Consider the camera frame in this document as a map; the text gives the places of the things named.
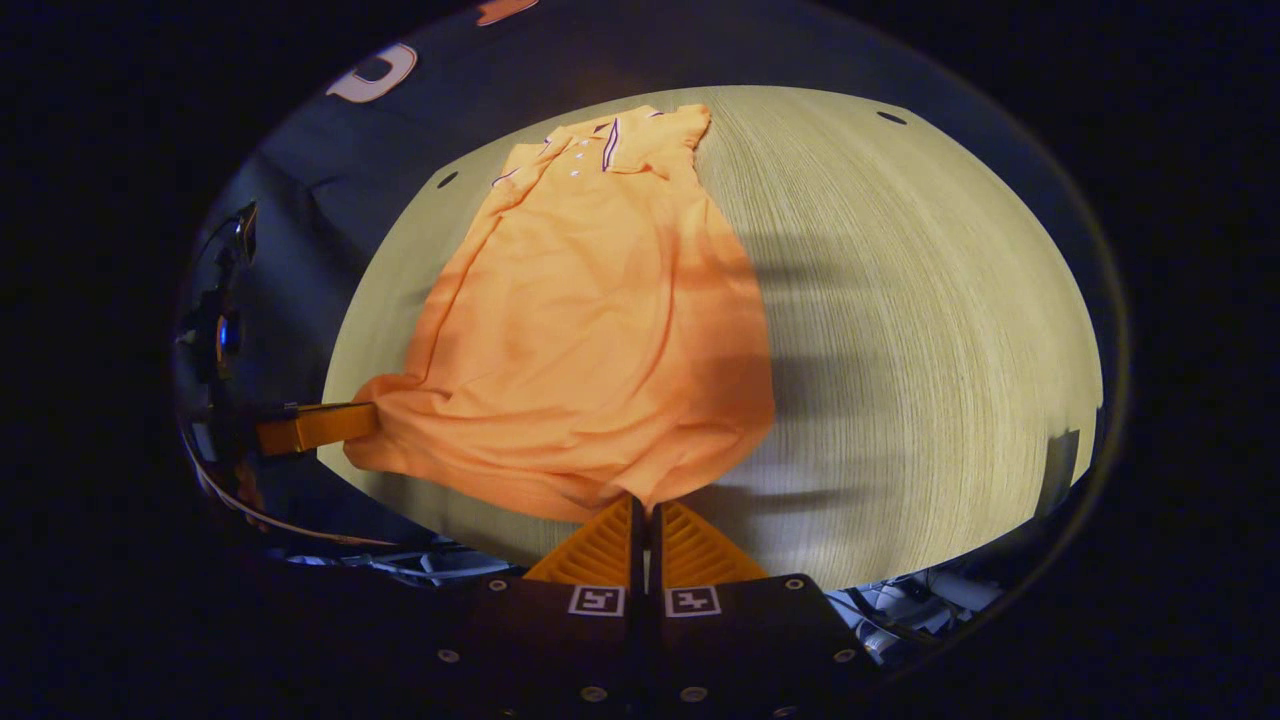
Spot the orange T-shirt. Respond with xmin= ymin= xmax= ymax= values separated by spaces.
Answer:
xmin=343 ymin=103 xmax=776 ymax=524

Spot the thin pale cable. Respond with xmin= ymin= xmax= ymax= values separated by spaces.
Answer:
xmin=185 ymin=440 xmax=401 ymax=549

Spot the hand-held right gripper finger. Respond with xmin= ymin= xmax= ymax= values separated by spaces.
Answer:
xmin=440 ymin=493 xmax=646 ymax=720
xmin=650 ymin=500 xmax=881 ymax=720

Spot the black backdrop cloth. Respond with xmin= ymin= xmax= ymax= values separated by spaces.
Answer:
xmin=170 ymin=0 xmax=1101 ymax=546

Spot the white cable bundle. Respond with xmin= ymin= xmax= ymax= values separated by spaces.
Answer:
xmin=830 ymin=568 xmax=1001 ymax=663
xmin=285 ymin=540 xmax=521 ymax=589

